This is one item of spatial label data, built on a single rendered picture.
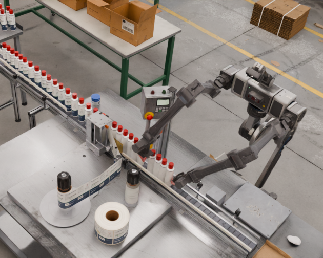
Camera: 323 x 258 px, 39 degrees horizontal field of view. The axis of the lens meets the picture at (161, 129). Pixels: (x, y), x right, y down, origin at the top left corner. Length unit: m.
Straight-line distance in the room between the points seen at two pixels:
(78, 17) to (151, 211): 2.60
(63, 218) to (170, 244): 0.66
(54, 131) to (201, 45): 3.17
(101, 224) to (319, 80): 4.08
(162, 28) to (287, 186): 2.00
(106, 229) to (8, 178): 0.85
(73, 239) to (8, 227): 1.00
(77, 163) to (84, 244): 0.64
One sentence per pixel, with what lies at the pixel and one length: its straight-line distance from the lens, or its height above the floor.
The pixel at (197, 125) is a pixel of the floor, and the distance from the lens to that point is 4.84.
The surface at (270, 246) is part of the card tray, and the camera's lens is 2.98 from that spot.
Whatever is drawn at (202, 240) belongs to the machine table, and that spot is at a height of 0.83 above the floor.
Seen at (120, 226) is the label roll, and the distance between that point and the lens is 2.64.
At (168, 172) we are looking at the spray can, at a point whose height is 1.02.
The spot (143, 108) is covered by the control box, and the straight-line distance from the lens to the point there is 2.82.
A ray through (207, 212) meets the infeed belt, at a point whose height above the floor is 0.88.
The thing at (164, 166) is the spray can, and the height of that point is 1.05.
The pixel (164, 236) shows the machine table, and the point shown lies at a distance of 2.86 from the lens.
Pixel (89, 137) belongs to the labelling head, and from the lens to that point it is 3.16.
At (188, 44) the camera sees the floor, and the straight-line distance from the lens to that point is 6.11.
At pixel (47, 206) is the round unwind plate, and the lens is 2.90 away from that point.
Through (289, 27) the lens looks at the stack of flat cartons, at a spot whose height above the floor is 0.18.
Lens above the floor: 3.18
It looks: 42 degrees down
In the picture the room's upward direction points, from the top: 8 degrees clockwise
